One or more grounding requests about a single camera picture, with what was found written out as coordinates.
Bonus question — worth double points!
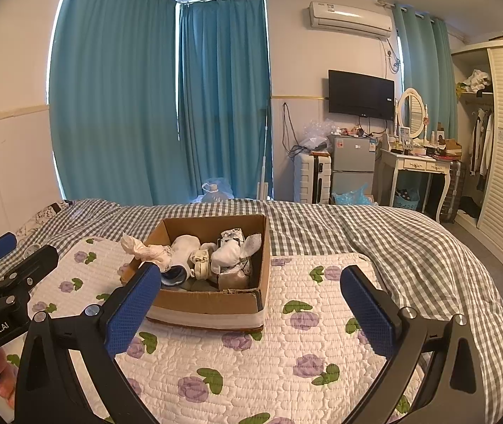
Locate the blue plastic bag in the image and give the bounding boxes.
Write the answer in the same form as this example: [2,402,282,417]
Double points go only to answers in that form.
[332,183,378,206]

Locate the white socks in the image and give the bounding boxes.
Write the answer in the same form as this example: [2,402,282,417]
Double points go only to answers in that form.
[192,247,214,281]

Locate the dark suitcase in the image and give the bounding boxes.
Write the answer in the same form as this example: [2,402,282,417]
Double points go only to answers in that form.
[439,159,466,224]

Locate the patterned pillow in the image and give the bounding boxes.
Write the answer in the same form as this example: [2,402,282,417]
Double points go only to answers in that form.
[13,201,76,239]

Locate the narrow teal curtain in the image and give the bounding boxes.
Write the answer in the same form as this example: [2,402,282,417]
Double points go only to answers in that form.
[176,0,274,201]

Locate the clear plastic bag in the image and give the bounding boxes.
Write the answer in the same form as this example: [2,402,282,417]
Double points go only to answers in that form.
[298,121,336,151]

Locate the black wall cable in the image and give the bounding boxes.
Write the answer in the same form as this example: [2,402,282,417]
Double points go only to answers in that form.
[282,102,305,155]

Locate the air conditioner power cable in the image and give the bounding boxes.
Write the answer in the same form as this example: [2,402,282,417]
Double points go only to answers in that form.
[386,37,404,73]

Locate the light teal curtain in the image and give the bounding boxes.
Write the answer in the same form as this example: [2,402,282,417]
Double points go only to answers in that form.
[393,4,457,142]

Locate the floral quilted mat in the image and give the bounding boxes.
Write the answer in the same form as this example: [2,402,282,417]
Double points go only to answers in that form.
[26,236,429,424]

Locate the black wall television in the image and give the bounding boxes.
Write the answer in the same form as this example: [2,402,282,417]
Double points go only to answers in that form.
[327,69,396,121]

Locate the grey mini fridge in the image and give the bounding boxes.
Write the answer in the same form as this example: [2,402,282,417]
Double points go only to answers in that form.
[329,134,378,204]

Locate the cardboard box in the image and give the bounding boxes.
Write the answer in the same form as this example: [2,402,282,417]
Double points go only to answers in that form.
[121,214,272,332]

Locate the white mop pole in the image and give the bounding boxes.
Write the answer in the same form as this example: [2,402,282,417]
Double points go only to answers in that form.
[258,106,274,199]

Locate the group of cosmetic bottles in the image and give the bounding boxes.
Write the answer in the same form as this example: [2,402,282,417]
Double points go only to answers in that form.
[386,126,462,157]

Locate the person's left hand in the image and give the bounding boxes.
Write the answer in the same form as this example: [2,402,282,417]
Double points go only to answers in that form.
[0,348,19,407]

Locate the white clothes on shelf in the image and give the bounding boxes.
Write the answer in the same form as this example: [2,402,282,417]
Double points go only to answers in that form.
[457,70,493,93]

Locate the white suitcase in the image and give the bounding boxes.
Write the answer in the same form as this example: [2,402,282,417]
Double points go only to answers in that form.
[293,151,334,204]

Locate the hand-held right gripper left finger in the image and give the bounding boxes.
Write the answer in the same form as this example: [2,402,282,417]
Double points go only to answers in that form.
[13,263,162,424]

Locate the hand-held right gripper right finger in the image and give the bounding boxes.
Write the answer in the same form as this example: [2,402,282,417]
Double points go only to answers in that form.
[340,265,486,424]

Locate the white sock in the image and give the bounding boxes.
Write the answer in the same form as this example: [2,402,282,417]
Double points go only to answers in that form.
[209,232,263,275]

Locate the hanging clothes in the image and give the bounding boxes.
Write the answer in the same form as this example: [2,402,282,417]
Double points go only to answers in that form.
[472,108,495,179]

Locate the large water bottle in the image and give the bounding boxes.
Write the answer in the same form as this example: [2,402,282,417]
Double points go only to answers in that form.
[201,178,235,204]

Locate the white air conditioner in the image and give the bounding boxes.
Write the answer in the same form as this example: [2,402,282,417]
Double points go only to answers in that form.
[308,1,393,38]

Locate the oval white vanity mirror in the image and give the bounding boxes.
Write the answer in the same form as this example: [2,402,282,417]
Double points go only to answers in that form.
[396,87,429,140]

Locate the cream knotted cloth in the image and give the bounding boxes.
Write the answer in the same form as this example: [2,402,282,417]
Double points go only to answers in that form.
[121,232,173,270]

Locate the white dressing table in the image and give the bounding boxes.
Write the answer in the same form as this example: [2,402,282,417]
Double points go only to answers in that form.
[377,148,453,224]

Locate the blue basket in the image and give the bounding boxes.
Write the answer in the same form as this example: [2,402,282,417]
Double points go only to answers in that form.
[393,188,421,209]

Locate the wide teal curtain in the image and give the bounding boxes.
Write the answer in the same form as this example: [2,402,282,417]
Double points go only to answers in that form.
[48,0,182,206]

